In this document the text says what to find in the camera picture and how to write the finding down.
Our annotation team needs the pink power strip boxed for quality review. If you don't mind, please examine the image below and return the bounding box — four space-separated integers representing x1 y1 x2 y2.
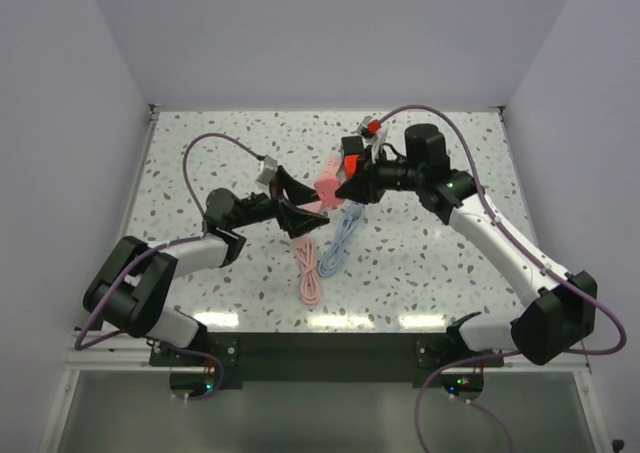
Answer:
301 155 342 213

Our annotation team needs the pink power cord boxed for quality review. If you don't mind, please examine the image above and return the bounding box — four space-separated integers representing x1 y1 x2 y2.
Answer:
293 236 324 305

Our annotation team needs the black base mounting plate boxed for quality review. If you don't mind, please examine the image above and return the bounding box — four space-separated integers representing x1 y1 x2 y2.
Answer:
149 331 505 390

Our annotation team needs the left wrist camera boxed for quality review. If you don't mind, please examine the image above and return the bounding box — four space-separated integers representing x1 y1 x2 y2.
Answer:
256 155 279 188

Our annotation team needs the red cube plug adapter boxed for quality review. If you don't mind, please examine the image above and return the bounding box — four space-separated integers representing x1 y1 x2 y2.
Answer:
343 154 359 179

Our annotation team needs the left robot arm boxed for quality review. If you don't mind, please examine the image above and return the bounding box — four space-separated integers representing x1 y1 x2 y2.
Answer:
83 167 329 365

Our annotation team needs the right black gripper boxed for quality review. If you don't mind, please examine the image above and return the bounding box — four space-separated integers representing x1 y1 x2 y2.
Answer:
337 145 424 205

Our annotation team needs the aluminium frame rail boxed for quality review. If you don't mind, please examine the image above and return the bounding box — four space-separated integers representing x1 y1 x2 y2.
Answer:
63 330 594 374

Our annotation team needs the black cube plug adapter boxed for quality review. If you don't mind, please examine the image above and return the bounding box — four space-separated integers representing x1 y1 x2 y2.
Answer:
340 135 365 157

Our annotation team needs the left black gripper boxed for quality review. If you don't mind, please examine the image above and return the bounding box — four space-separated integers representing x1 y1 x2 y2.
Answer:
230 166 328 238

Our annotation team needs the blue power cord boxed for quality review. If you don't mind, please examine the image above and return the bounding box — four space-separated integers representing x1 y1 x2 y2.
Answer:
317 202 369 279

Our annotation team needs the pink plug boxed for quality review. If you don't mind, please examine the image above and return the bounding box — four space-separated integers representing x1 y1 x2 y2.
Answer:
313 176 345 208

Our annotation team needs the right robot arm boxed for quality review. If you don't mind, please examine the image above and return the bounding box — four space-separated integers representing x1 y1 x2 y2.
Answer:
336 119 597 366

